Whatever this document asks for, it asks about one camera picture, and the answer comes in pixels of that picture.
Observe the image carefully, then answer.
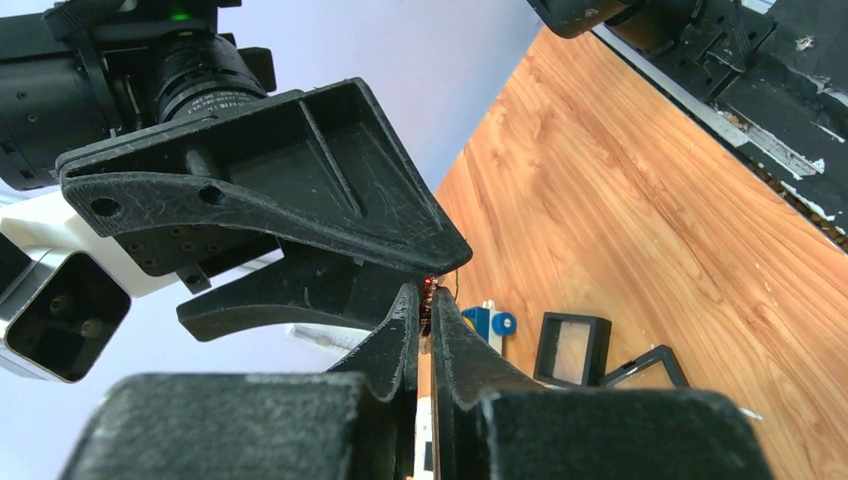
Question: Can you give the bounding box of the black square display box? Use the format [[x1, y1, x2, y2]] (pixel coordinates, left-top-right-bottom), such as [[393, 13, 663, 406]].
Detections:
[[533, 312, 612, 388]]

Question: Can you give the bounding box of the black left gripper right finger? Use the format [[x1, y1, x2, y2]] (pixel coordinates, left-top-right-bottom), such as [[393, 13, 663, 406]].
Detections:
[[430, 288, 773, 479]]

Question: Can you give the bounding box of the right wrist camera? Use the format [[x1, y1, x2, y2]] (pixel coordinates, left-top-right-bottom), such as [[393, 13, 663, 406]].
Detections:
[[1, 249, 131, 383]]

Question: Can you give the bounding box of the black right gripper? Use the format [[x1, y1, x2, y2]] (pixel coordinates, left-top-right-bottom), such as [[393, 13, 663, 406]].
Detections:
[[1, 1, 472, 274]]

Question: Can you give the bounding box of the yellow blue toy car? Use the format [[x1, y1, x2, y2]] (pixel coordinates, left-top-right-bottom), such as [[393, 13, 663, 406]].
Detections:
[[461, 300, 517, 355]]

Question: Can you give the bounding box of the red leaf brooch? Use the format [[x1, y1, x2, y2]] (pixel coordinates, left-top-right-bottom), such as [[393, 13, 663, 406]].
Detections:
[[419, 275, 444, 339]]

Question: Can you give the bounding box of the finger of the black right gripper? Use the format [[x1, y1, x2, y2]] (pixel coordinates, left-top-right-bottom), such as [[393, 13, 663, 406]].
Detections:
[[176, 242, 424, 342]]

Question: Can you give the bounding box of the open black display box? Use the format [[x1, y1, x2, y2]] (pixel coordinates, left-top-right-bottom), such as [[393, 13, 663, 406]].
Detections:
[[600, 345, 690, 389]]

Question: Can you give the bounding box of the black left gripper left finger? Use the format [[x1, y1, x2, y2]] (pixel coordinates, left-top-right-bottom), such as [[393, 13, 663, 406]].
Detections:
[[61, 284, 420, 479]]

